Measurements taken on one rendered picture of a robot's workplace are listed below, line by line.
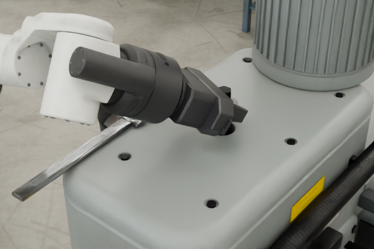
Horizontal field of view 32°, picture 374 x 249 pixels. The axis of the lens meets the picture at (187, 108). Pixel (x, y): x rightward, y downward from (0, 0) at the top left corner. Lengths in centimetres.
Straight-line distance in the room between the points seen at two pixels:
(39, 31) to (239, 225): 33
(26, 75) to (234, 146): 29
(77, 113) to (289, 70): 40
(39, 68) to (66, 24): 10
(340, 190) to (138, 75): 38
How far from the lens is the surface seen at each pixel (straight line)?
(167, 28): 543
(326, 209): 93
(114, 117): 342
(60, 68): 74
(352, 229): 125
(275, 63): 102
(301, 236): 89
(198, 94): 81
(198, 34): 534
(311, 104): 98
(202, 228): 76
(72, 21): 74
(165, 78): 78
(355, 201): 123
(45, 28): 77
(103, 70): 70
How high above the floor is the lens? 242
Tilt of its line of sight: 34 degrees down
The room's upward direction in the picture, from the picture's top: straight up
